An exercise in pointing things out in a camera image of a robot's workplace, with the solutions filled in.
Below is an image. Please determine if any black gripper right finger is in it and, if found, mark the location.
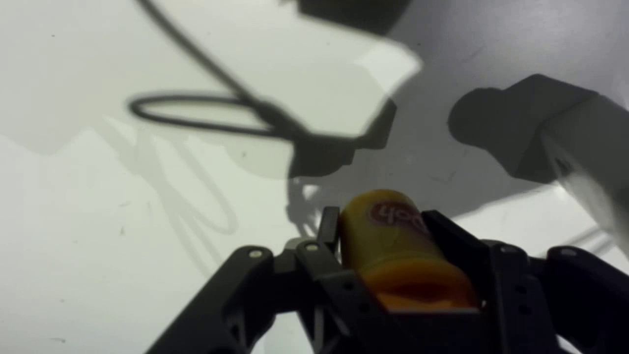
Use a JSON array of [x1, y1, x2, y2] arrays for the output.
[[421, 209, 629, 354]]

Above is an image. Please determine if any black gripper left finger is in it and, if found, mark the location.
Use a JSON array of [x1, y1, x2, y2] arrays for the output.
[[146, 205, 395, 354]]

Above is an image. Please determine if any small yellow lidded container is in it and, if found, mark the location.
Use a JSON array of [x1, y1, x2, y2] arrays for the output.
[[336, 187, 484, 313]]

